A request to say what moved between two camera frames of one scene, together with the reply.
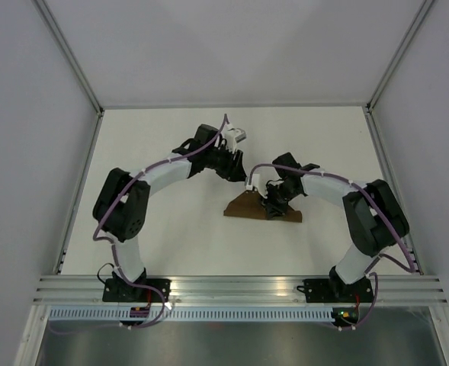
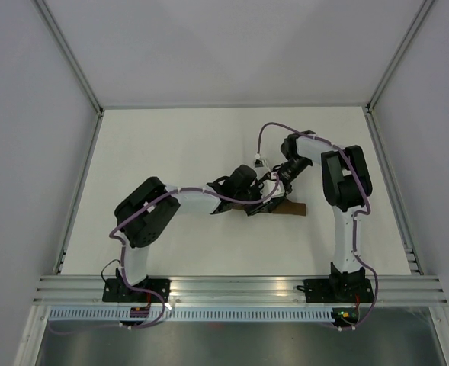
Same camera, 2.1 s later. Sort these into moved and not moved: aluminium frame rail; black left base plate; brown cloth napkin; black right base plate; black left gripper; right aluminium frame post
Moved: black left gripper; brown cloth napkin
Not moved: black right base plate; right aluminium frame post; black left base plate; aluminium frame rail
